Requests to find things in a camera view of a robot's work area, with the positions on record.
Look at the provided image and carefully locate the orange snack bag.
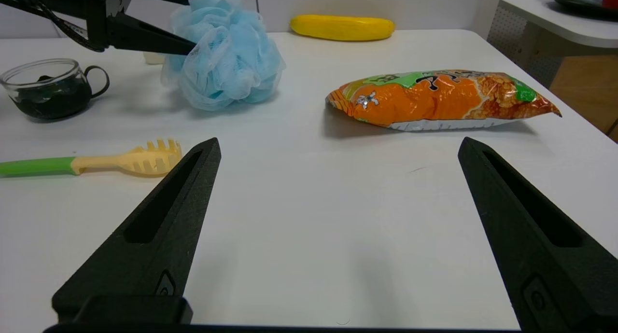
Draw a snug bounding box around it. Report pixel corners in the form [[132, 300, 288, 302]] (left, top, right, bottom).
[[325, 69, 562, 132]]

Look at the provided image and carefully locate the blue mesh bath loofah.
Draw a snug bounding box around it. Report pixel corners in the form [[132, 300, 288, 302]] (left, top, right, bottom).
[[161, 0, 286, 112]]

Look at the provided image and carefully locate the white side table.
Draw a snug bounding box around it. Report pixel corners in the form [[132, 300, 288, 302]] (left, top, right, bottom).
[[487, 0, 618, 88]]

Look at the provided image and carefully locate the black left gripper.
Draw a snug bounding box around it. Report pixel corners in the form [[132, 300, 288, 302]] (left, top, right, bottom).
[[0, 0, 197, 56]]

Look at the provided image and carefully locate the yellow banana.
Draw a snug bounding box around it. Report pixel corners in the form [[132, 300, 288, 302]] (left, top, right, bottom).
[[290, 14, 396, 42]]

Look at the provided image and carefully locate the glass cup with black handle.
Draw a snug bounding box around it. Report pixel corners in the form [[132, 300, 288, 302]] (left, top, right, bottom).
[[0, 58, 111, 121]]

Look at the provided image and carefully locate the pasta spoon with green handle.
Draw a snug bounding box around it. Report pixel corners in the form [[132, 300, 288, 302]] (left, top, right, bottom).
[[0, 139, 183, 178]]

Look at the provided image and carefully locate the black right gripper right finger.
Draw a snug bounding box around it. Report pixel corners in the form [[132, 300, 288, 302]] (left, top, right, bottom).
[[457, 137, 618, 333]]

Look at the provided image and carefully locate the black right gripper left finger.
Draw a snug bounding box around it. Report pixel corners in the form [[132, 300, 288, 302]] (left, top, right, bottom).
[[52, 137, 222, 325]]

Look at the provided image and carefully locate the black cable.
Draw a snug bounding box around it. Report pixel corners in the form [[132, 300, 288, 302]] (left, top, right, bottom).
[[0, 0, 105, 53]]

